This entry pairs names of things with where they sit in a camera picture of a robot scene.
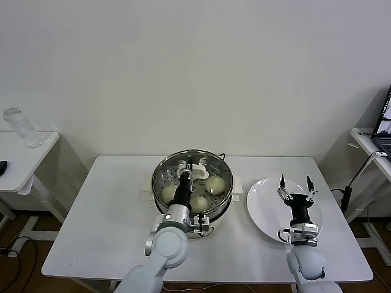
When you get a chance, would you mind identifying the white round plate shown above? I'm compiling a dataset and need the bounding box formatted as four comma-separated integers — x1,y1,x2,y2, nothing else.
246,178,324,245

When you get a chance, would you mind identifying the dark open laptop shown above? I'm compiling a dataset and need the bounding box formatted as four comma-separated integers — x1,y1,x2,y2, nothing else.
371,82,391,161

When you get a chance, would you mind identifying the clear glass jar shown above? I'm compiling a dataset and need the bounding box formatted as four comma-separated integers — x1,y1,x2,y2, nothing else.
2,107,43,150

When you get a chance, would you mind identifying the white steamed baozi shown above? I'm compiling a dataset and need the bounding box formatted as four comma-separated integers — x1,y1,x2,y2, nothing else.
189,195,210,213
161,184,178,205
205,176,226,195

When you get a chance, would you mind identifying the black power adapter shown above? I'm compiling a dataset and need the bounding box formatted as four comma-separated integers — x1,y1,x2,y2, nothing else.
329,185,352,214

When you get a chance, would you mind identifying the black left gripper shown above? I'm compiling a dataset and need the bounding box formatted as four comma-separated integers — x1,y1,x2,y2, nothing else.
170,157,197,209

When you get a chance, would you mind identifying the white side table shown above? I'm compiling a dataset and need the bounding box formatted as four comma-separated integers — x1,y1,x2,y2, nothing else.
0,131,67,242

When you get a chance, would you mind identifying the perforated steel steamer basket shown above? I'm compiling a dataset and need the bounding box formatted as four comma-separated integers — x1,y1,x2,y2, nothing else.
151,148,235,223

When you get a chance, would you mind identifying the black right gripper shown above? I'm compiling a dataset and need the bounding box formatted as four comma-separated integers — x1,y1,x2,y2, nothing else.
276,173,319,226

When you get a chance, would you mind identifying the glass lid with white handle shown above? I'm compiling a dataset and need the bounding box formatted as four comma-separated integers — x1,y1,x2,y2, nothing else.
152,148,235,214

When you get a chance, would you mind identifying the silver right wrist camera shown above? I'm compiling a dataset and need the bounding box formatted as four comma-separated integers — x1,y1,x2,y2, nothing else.
277,223,320,247

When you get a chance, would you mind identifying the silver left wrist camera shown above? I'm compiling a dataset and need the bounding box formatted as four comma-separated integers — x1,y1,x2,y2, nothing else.
188,212,212,238

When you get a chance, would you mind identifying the white laptop charger cable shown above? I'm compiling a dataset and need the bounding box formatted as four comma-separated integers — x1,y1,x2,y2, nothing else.
350,151,389,187

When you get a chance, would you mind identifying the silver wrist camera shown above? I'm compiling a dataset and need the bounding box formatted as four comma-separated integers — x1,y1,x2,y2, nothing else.
277,223,320,247
188,212,212,238

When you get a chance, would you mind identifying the white desk with laptop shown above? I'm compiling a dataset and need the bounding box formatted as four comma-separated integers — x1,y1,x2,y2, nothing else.
349,127,391,266

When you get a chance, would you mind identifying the black floor cable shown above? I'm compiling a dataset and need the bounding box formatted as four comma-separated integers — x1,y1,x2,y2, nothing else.
0,234,37,293

